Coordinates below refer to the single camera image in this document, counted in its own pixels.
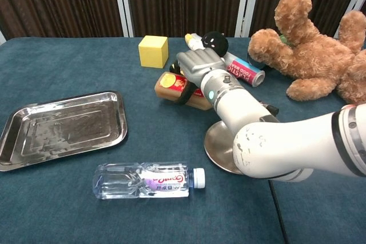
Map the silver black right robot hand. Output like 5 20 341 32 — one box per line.
171 48 226 107

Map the juice bottle with red label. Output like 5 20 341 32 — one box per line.
154 72 214 111

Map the clear water bottle purple label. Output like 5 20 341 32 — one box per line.
93 161 206 201

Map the black and white plush doll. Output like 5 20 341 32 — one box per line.
169 30 229 75

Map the plastic food wrap roll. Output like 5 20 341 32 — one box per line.
222 51 266 88

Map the yellow cube block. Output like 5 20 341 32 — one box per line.
138 35 169 69

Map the round stainless steel plate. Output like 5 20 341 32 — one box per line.
204 120 244 175

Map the green cylindrical can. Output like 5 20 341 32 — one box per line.
246 34 293 71

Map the brown teddy bear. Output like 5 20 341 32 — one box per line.
247 0 366 105

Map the rectangular stainless steel tray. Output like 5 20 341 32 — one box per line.
0 91 129 172

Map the blue table cloth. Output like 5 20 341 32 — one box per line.
0 37 366 244

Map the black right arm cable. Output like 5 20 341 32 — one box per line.
267 179 290 244

